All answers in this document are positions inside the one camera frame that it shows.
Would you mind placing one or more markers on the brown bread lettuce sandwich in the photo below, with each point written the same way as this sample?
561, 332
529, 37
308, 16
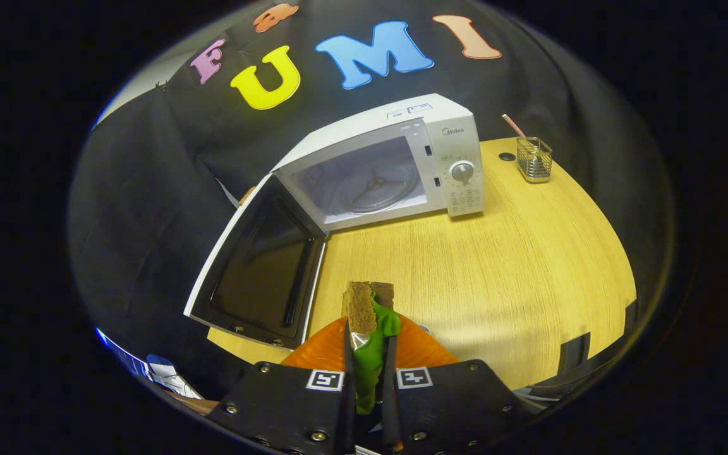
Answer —
361, 309

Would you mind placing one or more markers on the pink striped straw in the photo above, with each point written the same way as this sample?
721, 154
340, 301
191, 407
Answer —
514, 126

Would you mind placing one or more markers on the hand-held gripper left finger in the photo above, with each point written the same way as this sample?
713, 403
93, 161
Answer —
346, 366

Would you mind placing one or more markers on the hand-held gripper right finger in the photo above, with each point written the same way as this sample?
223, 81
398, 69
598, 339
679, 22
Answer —
390, 392

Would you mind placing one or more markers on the white microwave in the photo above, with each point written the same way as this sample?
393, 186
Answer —
452, 145

